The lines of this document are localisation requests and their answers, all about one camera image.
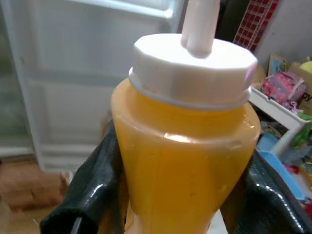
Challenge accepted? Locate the red brick column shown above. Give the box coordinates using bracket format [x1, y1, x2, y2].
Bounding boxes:
[233, 0, 280, 53]

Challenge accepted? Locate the orange squeeze bottle white nozzle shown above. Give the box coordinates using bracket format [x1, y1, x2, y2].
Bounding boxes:
[110, 0, 262, 234]

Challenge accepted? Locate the small wooden stool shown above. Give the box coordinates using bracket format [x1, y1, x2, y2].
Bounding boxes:
[0, 159, 68, 213]

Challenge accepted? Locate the pink child backpack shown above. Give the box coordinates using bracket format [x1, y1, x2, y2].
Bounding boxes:
[259, 72, 308, 111]

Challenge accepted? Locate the light blue plastic bin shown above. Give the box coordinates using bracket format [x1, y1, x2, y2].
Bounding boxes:
[257, 133, 307, 203]

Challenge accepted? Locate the white fridge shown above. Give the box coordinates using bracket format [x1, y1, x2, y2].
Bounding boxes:
[0, 0, 191, 173]

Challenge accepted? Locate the white toy shelf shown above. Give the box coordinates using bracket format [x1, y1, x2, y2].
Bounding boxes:
[248, 85, 312, 157]

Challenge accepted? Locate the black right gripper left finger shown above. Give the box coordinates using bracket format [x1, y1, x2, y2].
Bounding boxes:
[39, 118, 130, 234]

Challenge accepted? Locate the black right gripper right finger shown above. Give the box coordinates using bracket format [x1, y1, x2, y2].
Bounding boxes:
[220, 146, 312, 234]

